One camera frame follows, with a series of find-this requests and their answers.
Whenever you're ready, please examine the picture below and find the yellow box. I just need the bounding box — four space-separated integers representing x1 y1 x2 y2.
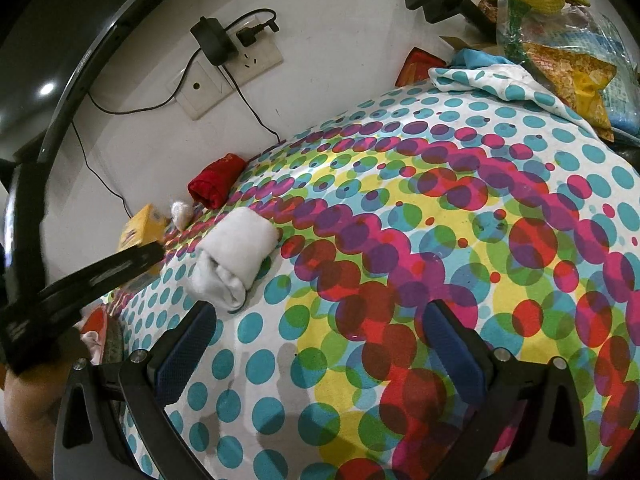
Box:
117 203 172 288

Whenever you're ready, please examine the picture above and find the light blue cloth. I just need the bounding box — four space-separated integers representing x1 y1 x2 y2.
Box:
450 49 516 68

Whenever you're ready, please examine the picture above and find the black adapter cable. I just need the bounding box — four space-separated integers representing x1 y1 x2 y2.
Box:
220 62 282 145

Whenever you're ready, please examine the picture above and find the person's left forearm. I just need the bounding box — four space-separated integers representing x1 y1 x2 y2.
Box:
0 330 93 441

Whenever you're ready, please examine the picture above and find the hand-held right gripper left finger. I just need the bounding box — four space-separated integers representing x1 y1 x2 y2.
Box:
52 301 218 480

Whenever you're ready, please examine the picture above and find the red cloth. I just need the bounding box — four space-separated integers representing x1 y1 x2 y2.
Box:
187 152 247 209

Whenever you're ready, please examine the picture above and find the polka dot tablecloth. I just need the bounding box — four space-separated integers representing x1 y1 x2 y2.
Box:
102 65 640 480

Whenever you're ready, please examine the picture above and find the white wall plate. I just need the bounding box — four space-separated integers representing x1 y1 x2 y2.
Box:
173 60 235 122

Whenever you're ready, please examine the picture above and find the black television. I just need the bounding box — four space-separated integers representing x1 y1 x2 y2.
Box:
0 0 213 171

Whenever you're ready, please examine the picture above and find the white sock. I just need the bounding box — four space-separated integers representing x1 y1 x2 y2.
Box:
186 206 279 313

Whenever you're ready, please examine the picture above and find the clear plastic bag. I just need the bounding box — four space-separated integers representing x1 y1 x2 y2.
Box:
495 0 640 136

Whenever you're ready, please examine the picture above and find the black plug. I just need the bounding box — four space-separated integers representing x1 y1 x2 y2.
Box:
235 22 278 46

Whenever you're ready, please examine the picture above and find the small white object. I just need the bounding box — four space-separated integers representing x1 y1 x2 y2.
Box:
170 201 193 228

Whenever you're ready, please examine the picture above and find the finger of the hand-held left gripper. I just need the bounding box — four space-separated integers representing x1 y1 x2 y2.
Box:
45 241 167 313

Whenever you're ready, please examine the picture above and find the black power adapter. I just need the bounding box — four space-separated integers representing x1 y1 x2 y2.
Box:
191 16 236 67

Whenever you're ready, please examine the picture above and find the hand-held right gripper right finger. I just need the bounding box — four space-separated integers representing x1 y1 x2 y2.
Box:
422 300 588 480

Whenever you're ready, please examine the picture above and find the white wall socket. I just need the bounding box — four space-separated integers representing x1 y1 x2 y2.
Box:
220 12 284 86

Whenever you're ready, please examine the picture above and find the red orange packet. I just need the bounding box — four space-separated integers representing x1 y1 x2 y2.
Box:
395 47 448 88

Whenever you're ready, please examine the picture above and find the red round tray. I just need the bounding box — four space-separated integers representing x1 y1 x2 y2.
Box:
77 305 126 368

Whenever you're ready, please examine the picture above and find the black television cable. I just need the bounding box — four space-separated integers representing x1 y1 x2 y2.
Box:
71 52 201 218

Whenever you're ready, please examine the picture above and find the yellow snack packet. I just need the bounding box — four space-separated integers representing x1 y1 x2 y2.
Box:
522 42 621 141

